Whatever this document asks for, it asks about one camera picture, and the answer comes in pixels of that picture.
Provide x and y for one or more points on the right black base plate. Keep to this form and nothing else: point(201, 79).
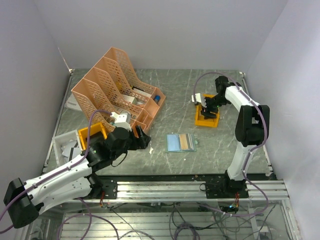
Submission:
point(219, 186)

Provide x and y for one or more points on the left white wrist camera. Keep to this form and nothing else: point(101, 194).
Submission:
point(122, 120)

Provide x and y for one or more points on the aluminium rail frame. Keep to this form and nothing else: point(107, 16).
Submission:
point(170, 207)

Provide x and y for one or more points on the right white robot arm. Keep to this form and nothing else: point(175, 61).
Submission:
point(251, 129)

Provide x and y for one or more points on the white paper sheet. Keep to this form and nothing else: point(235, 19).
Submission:
point(71, 103)

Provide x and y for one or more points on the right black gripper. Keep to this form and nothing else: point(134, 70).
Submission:
point(206, 111)

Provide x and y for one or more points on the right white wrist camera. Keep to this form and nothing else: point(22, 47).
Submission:
point(199, 99)

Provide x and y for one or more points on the silver credit card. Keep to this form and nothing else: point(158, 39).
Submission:
point(192, 142)

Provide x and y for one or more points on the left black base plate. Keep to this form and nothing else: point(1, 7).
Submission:
point(95, 187)

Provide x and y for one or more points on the yellow bin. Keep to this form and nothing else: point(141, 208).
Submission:
point(200, 121)
point(97, 133)

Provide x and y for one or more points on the white bin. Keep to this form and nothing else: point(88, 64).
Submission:
point(66, 146)

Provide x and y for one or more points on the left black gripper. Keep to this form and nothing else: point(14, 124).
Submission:
point(140, 142)

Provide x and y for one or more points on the patterned credit card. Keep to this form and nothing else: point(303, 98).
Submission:
point(184, 140)

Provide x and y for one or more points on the pink file organizer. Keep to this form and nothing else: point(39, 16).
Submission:
point(112, 85)

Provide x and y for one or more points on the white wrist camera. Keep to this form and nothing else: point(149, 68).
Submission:
point(122, 120)
point(199, 99)

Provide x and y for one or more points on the blue cylinder in organizer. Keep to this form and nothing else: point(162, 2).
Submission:
point(156, 99)

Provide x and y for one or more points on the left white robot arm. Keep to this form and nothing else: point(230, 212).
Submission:
point(26, 200)

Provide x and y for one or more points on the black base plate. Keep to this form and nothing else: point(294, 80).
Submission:
point(95, 187)
point(219, 186)

